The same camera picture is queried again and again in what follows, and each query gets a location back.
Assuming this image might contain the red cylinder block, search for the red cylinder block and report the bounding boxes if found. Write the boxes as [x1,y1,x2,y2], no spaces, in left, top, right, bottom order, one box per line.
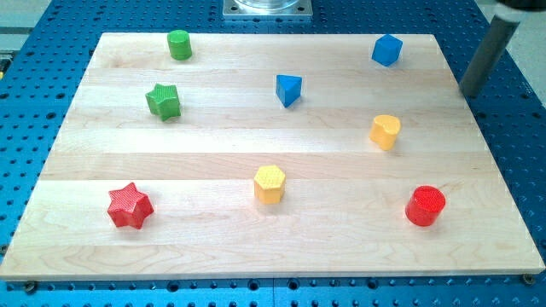
[405,185,446,227]

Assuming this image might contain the red star block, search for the red star block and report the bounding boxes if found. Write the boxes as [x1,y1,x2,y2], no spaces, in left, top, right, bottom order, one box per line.
[107,182,154,229]

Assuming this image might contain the yellow hexagon block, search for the yellow hexagon block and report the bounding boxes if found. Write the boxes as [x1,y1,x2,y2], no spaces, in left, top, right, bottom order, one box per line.
[253,165,286,205]

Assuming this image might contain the yellow heart block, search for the yellow heart block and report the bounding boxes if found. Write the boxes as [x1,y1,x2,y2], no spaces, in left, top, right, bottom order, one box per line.
[369,114,402,151]

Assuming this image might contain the wooden board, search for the wooden board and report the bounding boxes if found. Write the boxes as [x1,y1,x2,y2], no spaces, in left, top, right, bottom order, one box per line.
[1,32,544,281]

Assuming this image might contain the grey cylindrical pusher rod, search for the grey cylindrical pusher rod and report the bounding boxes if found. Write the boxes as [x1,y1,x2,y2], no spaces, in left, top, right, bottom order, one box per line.
[459,3,526,98]

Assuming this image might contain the green cylinder block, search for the green cylinder block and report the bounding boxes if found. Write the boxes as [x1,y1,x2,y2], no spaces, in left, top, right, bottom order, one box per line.
[167,30,193,61]

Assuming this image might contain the blue triangle block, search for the blue triangle block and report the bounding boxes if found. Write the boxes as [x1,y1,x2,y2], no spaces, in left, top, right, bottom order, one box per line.
[276,75,303,108]

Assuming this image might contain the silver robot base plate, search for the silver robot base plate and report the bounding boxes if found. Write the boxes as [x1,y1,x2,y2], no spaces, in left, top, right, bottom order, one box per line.
[222,0,313,20]

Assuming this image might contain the blue cube block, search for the blue cube block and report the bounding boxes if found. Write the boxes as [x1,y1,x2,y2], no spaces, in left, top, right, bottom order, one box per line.
[371,34,403,67]

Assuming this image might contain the black robot arm end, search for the black robot arm end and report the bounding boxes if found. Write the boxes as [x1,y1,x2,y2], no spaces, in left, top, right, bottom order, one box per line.
[497,0,546,12]

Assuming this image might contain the green star block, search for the green star block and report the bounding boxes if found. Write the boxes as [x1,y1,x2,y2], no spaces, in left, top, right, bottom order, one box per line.
[145,84,181,121]

